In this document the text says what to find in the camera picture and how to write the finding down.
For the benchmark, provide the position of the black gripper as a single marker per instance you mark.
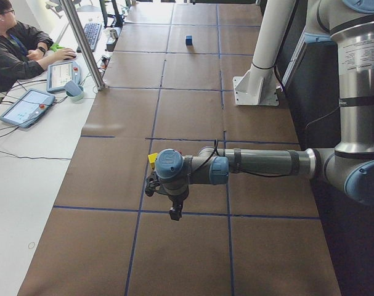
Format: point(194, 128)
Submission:
point(177, 199)

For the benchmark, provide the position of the yellow wooden block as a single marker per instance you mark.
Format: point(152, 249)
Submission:
point(152, 159)

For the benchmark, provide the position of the blue wooden block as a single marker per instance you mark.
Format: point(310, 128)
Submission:
point(189, 40)

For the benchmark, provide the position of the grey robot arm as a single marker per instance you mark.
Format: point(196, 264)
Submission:
point(349, 166)

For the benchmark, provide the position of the light blue tape roll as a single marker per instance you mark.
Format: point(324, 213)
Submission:
point(74, 91)

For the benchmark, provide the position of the near teach pendant tablet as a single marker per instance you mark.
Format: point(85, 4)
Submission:
point(28, 109)

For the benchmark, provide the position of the teach pendant tablet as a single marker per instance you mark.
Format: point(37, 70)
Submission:
point(28, 109)
point(58, 75)

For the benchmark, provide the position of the far teach pendant tablet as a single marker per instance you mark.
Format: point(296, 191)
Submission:
point(58, 75)

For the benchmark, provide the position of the black computer mouse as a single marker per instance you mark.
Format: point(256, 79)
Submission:
point(69, 57)

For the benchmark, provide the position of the metal cup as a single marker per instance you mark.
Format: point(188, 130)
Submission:
point(113, 34)

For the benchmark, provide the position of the black keyboard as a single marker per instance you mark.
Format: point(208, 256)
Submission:
point(92, 32)

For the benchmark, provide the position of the green plastic part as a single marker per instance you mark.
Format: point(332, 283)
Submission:
point(55, 47)

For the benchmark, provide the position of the person in black jacket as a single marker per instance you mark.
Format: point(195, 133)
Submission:
point(23, 49)

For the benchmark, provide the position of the white camera stand post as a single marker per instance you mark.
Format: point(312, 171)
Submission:
point(258, 85)

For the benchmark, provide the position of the aluminium frame post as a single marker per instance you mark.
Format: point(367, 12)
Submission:
point(72, 16)

